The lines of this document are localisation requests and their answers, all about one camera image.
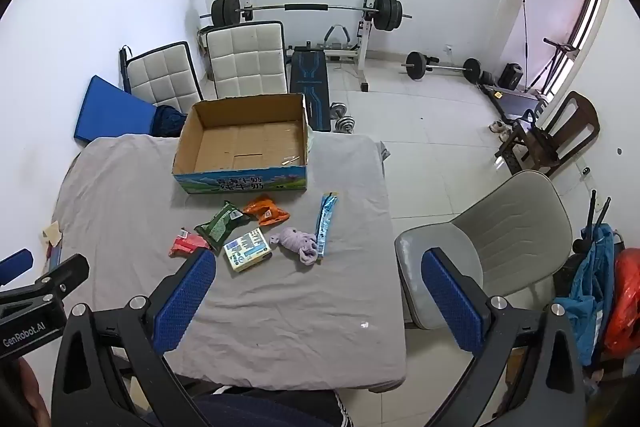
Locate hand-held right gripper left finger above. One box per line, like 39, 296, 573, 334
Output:
51, 248, 217, 427

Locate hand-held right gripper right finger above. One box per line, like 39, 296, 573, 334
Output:
421, 247, 586, 427

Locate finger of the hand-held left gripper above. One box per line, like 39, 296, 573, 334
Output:
0, 254, 90, 309
0, 248, 34, 286

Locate red snack packet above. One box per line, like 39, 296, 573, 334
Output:
169, 228, 211, 258

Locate white tissue pack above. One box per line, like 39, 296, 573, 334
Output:
223, 228, 273, 274

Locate green snack packet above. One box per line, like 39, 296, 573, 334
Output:
194, 201, 251, 254

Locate orange snack packet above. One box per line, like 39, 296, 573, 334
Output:
242, 198, 291, 227

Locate purple soft cloth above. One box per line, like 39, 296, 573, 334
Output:
270, 227, 317, 266

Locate long blue snack packet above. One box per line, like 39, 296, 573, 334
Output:
314, 191, 340, 260

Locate cardboard box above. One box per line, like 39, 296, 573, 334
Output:
172, 93, 310, 194

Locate beige paper piece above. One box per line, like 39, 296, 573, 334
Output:
42, 221, 62, 254

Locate grey office chair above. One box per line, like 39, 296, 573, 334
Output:
395, 170, 574, 331

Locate person's dark pants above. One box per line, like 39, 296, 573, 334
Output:
192, 388, 349, 427

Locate blue jacket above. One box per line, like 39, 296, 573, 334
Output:
555, 223, 619, 368

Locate thin black rods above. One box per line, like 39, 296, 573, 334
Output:
581, 189, 612, 254

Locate orange plastic bag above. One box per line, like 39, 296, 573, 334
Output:
602, 248, 640, 356

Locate blue foam mat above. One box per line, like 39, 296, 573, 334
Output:
74, 76, 161, 144

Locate dark blue cloth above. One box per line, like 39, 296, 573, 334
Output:
152, 105, 189, 139

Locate black treadmill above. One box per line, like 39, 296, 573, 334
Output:
480, 37, 579, 128

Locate dark wooden chair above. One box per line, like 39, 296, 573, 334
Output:
494, 91, 601, 178

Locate white padded chair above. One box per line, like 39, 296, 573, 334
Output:
199, 21, 290, 101
120, 41, 205, 108

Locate black speaker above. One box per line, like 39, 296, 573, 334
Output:
497, 63, 524, 90

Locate short barbell with black plates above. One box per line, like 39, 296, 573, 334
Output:
400, 51, 482, 84

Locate black and blue weight bench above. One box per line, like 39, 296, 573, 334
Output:
289, 46, 334, 132

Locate white barbell rack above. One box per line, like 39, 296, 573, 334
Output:
240, 0, 386, 94

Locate thin black pole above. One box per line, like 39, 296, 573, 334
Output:
523, 0, 532, 68

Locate window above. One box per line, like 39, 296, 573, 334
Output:
569, 0, 607, 104

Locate long barbell with black plates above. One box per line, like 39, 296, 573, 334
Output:
199, 0, 414, 33

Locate black pole with strap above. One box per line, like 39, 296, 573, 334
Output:
118, 46, 132, 94

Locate grey curved bench handle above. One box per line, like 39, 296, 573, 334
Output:
324, 24, 352, 54

